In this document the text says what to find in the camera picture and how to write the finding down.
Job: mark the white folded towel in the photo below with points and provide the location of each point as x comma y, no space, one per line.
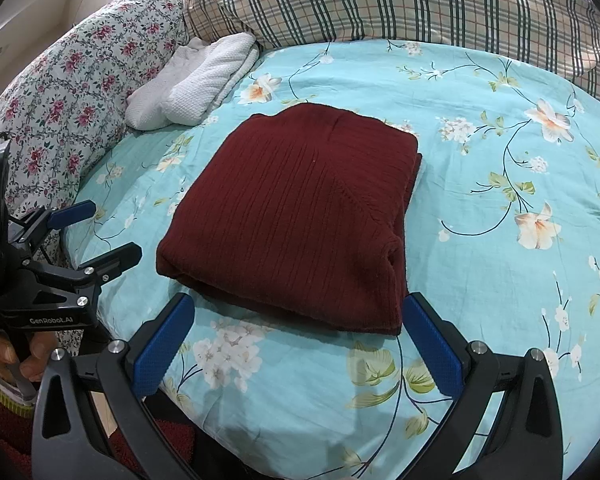
200,80

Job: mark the light blue floral bed sheet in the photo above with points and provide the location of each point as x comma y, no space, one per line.
480,160

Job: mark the dark red knit sweater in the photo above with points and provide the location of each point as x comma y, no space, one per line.
290,210

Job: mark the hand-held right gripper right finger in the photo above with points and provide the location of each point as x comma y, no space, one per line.
432,350

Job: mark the pink floral quilt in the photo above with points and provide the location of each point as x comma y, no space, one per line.
80,85

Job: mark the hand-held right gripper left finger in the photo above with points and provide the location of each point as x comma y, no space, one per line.
162,350

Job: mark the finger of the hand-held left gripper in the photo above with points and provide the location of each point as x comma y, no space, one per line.
72,212
117,257

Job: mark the person's left hand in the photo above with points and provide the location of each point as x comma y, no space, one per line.
39,355

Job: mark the plaid quilt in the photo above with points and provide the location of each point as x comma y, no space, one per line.
380,0

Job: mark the person's red fuzzy clothing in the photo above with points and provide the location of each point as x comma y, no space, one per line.
175,445

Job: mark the person's left forearm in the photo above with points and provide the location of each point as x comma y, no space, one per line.
0,420

